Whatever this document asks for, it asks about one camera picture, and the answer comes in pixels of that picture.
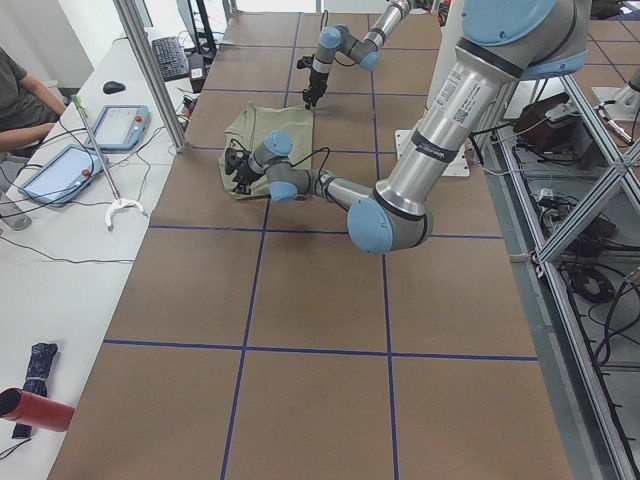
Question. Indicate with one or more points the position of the reacher grabber stick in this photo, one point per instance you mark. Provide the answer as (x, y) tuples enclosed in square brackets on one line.
[(119, 203)]

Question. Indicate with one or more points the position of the folded dark blue umbrella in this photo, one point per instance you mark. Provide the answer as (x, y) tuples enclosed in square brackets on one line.
[(38, 370)]

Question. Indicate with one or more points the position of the black keyboard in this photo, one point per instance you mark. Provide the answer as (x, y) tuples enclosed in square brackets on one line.
[(171, 58)]

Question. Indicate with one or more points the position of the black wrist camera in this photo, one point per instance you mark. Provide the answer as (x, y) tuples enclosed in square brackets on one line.
[(233, 158), (305, 62)]

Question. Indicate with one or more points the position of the aluminium frame post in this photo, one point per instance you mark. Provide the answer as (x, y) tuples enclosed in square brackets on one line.
[(141, 48)]

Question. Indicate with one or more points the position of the near blue teach pendant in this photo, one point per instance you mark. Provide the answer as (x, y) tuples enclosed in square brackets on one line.
[(62, 178)]

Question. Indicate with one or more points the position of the black computer mouse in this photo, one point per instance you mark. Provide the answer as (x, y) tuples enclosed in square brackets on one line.
[(112, 87)]

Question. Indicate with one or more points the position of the seated person in green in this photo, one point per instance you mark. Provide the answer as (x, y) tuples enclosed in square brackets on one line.
[(29, 109)]

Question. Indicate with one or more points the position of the olive green long-sleeve shirt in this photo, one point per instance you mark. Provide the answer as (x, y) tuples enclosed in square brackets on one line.
[(287, 130)]

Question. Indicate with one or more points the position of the far blue teach pendant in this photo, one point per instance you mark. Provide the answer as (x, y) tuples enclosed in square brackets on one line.
[(119, 128)]

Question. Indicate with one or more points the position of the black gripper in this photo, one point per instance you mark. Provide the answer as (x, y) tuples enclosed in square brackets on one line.
[(245, 174), (317, 79)]

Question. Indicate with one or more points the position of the blue teach pendant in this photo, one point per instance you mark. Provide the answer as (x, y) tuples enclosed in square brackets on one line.
[(119, 128), (62, 178)]

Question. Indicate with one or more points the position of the red cylinder tube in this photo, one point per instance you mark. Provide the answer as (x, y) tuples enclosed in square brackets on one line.
[(34, 410)]

